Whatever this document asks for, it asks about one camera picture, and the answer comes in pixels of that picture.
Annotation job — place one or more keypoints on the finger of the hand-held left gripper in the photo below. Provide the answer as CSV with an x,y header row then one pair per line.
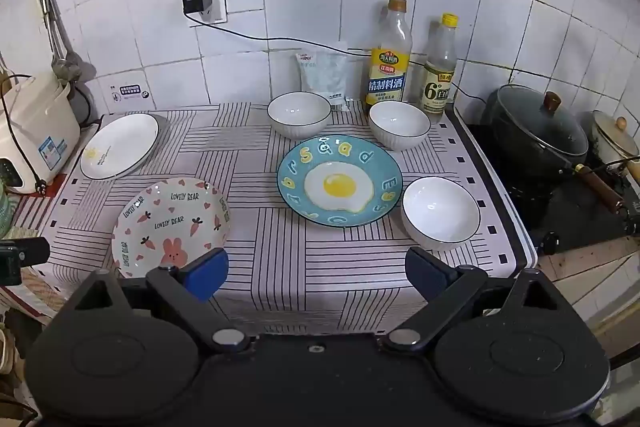
x,y
25,253

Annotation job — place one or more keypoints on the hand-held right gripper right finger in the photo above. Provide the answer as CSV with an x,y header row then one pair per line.
x,y
425,273

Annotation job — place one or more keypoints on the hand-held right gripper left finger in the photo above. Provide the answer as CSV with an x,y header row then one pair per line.
x,y
209,274

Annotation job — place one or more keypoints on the white ribbed bowl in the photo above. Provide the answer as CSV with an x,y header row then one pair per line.
x,y
298,113
400,123
441,213

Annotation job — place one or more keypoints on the pink bunny print plate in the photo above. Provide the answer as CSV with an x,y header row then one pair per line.
x,y
165,222

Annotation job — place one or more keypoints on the blue fried egg print plate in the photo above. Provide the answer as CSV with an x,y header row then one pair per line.
x,y
340,179

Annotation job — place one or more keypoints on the white plate with sun print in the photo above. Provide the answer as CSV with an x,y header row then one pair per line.
x,y
120,146

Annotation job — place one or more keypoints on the green plastic basket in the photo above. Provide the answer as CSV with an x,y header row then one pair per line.
x,y
3,207

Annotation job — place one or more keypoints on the striped white tablecloth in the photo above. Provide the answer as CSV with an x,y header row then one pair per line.
x,y
260,247

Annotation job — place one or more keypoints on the cream rice cooker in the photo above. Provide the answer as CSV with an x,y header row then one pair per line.
x,y
37,127

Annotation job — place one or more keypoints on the black stove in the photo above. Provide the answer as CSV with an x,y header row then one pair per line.
x,y
570,212

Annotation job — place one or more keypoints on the black pot with glass lid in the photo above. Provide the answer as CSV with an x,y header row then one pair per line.
x,y
537,132

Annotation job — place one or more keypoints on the clear vinegar bottle yellow cap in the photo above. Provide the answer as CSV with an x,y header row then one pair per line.
x,y
440,79

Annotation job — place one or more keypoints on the cooking wine bottle yellow label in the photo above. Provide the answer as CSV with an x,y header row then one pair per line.
x,y
389,67

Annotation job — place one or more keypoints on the white salt bag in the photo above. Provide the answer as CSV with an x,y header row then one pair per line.
x,y
324,74

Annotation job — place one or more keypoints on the hanging metal ladle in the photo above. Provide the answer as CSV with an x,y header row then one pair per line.
x,y
56,32

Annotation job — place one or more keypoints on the cream enamel pot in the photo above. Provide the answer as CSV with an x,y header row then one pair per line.
x,y
612,139

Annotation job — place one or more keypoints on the white wall sticker black print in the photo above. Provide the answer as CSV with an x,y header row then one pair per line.
x,y
127,92

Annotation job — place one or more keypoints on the white wall socket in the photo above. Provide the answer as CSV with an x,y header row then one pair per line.
x,y
219,4

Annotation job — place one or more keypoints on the black wall charger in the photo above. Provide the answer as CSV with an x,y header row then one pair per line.
x,y
196,1

